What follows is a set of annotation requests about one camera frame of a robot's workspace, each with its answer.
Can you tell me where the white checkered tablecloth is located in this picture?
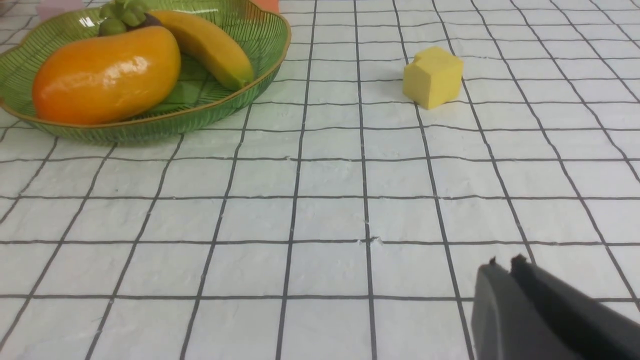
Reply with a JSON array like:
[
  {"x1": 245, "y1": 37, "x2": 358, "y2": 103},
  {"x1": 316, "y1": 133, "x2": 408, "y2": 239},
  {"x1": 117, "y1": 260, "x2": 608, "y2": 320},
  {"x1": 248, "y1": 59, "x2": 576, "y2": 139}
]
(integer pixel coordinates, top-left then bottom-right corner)
[{"x1": 1, "y1": 0, "x2": 639, "y2": 360}]

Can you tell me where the green glass leaf plate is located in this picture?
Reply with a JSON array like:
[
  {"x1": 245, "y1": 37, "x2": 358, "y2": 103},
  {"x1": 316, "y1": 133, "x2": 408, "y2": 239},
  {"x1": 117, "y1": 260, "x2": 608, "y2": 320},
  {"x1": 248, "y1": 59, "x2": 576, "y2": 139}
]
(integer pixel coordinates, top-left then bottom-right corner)
[{"x1": 1, "y1": 0, "x2": 291, "y2": 144}]

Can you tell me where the orange toy mango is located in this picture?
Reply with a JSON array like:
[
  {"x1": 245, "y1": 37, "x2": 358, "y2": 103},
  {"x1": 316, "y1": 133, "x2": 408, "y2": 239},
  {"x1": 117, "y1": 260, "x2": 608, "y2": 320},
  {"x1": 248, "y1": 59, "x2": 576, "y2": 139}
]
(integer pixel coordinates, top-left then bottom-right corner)
[{"x1": 31, "y1": 26, "x2": 181, "y2": 126}]

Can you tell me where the yellow foam cube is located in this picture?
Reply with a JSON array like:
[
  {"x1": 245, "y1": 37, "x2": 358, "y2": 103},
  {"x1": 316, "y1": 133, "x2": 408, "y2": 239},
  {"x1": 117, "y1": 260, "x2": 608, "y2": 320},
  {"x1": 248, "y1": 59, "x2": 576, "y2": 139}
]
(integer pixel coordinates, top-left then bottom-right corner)
[{"x1": 402, "y1": 46, "x2": 464, "y2": 110}]

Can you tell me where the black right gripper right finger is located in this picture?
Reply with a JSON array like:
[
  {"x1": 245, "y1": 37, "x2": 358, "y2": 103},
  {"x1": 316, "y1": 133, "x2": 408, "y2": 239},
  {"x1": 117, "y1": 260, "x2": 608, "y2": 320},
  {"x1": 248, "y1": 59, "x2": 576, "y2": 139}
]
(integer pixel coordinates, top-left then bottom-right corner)
[{"x1": 510, "y1": 254, "x2": 639, "y2": 360}]

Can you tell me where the orange-red foam cube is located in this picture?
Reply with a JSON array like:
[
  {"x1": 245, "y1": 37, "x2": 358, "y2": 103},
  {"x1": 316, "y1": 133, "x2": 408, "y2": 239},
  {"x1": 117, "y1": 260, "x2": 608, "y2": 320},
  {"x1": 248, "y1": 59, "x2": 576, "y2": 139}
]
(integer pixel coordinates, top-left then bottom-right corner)
[{"x1": 251, "y1": 0, "x2": 281, "y2": 14}]

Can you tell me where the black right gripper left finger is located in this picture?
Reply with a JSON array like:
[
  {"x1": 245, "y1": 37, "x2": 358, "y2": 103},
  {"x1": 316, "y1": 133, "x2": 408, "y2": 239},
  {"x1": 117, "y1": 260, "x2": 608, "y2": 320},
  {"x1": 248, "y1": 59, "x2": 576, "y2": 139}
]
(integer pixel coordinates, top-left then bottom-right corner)
[{"x1": 471, "y1": 257, "x2": 582, "y2": 360}]

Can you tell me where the yellow toy banana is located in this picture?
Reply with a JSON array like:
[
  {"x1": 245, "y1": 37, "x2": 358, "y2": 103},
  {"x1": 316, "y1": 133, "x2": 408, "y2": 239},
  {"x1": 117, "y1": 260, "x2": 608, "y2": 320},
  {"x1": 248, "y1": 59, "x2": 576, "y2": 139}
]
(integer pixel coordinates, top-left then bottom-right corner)
[{"x1": 150, "y1": 10, "x2": 256, "y2": 92}]

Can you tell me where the purple toy mangosteen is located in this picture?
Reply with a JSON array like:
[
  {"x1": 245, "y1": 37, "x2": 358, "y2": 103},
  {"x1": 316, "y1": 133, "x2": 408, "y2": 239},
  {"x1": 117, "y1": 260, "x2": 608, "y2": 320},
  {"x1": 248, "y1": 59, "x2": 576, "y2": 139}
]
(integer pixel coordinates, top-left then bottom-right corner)
[{"x1": 98, "y1": 0, "x2": 163, "y2": 37}]

